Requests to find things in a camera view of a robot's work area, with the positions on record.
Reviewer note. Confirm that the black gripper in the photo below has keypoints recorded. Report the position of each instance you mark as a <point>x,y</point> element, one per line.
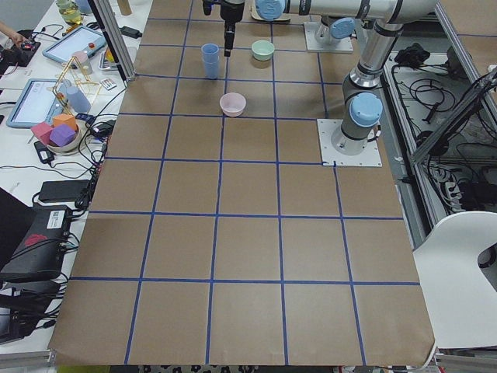
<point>231,10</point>

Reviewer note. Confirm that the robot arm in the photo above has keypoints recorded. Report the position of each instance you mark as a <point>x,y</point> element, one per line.
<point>331,30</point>
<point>363,109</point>

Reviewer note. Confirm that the mint green bowl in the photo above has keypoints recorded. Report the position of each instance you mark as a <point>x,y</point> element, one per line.
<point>262,50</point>

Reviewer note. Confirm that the pink bowl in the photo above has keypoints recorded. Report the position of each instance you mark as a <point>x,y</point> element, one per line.
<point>232,104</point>

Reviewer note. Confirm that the black power adapter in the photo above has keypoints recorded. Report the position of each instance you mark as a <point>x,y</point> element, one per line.
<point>130,32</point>

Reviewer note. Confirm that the small remote control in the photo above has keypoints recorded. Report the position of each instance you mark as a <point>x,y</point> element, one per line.
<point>108,84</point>

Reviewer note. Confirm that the far teach pendant tablet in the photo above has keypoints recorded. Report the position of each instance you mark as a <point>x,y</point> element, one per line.
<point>81,38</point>

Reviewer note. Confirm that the teach pendant tablet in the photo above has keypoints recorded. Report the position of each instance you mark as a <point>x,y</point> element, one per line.
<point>37,103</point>
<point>81,38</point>

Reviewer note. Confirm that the pink cup on side table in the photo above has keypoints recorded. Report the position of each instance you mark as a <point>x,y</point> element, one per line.
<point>82,62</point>

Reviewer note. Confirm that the bowl of coloured blocks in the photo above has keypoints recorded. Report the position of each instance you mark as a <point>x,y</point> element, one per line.
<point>62,136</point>

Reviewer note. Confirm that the near teach pendant tablet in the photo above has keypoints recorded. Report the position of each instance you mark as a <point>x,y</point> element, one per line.
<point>37,103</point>

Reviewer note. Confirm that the black power brick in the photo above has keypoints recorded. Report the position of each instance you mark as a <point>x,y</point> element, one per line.
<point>62,190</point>

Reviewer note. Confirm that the black laptop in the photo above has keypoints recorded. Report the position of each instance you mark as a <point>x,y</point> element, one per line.
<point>32,240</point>

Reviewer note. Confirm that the white chair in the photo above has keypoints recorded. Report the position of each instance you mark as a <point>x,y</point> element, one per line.
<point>460,300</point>

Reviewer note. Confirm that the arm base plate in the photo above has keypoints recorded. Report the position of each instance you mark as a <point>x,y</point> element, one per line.
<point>338,150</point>
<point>344,46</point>

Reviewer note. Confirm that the aluminium frame post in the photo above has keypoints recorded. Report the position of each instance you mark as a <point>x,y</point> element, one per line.
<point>105,17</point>

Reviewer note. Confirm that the gold wire cup rack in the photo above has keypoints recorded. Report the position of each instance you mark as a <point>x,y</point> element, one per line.
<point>72,76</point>

